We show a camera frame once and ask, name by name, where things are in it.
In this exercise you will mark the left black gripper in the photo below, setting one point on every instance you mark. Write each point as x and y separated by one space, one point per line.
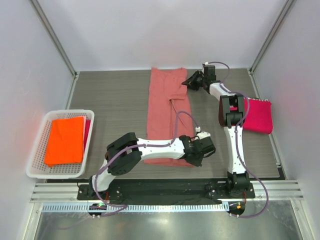
197 162

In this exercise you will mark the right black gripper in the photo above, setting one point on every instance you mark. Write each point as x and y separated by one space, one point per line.
190 82

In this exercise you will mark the salmon pink t shirt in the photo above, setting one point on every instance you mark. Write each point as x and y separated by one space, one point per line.
167 96

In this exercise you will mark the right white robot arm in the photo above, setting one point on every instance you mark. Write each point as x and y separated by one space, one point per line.
232 113

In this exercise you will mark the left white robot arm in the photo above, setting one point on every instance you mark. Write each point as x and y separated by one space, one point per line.
126 152

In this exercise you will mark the striped folded shirt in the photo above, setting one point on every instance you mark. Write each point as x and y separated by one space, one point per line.
259 99

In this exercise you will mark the magenta shirt in basket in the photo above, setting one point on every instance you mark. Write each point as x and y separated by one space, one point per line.
86 132

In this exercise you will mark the orange t shirt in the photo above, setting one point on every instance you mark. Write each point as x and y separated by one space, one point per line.
66 142

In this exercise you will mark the white plastic basket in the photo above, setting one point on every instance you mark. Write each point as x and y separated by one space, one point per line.
36 168

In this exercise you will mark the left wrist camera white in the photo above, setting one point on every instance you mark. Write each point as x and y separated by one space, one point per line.
201 134

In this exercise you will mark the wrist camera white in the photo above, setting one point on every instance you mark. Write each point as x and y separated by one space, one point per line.
205 67
201 134

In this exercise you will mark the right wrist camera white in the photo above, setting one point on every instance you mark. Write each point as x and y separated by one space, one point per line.
205 67

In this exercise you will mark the slotted cable duct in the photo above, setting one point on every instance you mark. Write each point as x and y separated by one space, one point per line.
90 207

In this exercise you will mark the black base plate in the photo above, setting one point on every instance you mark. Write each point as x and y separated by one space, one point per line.
173 191

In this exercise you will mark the right aluminium frame post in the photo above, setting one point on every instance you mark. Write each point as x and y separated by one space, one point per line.
280 19

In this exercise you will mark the aluminium frame post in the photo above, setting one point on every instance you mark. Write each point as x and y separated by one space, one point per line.
54 38
280 19

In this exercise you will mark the left aluminium frame post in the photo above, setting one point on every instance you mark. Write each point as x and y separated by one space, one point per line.
54 38

